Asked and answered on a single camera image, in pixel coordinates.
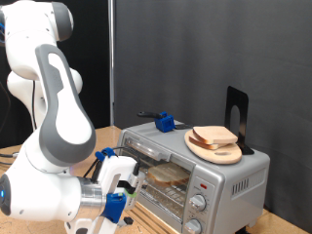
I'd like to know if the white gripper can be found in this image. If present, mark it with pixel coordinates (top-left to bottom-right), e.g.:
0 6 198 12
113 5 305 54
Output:
63 155 140 234

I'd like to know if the glass oven door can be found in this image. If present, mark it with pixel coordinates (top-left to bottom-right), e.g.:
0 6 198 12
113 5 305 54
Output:
117 130 198 234

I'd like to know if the white bread slice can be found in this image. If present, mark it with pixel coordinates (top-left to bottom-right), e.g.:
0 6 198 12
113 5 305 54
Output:
146 162 191 188
188 136 225 151

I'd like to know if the spatula with blue grip block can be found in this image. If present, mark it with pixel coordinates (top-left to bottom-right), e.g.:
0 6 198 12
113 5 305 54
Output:
137 110 194 134

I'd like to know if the silver oven knob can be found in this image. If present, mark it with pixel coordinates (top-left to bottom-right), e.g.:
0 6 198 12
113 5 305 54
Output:
183 218 203 234
189 194 208 213

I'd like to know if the silver toaster oven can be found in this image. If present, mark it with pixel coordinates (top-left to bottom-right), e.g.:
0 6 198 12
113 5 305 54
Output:
116 119 271 234

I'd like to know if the round wooden cutting board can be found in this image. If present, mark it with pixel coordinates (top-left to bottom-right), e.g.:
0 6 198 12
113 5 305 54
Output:
183 129 244 166

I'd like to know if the light brown bread slice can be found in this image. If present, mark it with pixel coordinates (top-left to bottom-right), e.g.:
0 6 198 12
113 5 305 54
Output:
192 125 239 146

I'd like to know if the metal pole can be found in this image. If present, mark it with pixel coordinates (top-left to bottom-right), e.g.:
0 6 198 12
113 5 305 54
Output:
107 0 116 127

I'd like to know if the black metal bookend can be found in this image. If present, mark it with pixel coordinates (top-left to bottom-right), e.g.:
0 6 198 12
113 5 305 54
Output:
224 85 255 156

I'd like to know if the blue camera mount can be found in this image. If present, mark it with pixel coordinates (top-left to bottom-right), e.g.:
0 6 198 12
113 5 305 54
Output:
101 191 128 224

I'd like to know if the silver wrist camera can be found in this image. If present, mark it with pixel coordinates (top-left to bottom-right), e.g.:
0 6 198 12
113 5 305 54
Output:
124 170 146 211

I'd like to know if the wire oven rack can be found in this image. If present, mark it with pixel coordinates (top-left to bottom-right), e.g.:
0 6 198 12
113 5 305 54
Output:
139 160 191 213

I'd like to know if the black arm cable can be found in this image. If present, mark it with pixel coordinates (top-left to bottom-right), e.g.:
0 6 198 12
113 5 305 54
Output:
30 80 141 195

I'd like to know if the blue cable clip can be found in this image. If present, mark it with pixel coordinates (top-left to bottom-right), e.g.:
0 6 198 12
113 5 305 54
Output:
95 146 117 163

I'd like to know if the base cable with silver plug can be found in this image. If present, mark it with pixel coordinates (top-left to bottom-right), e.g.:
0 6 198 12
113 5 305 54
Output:
0 151 21 160

